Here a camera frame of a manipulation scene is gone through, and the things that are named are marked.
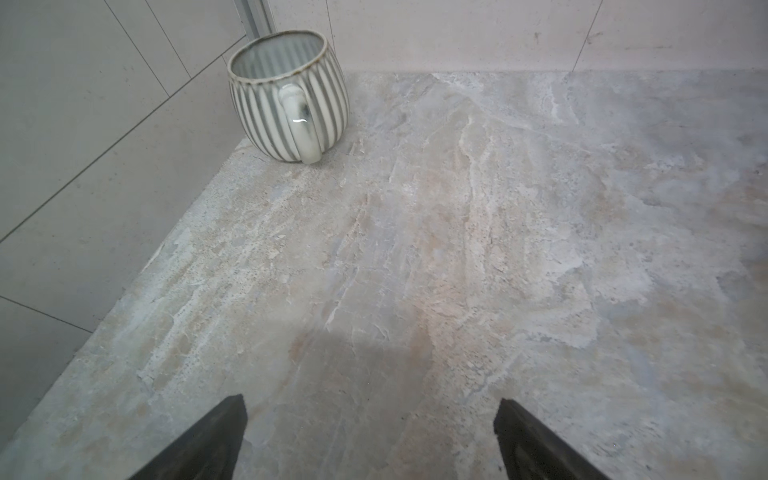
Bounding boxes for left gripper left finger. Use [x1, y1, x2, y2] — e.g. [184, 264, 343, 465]
[130, 394, 248, 480]

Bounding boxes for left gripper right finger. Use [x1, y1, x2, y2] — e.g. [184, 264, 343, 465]
[493, 399, 609, 480]

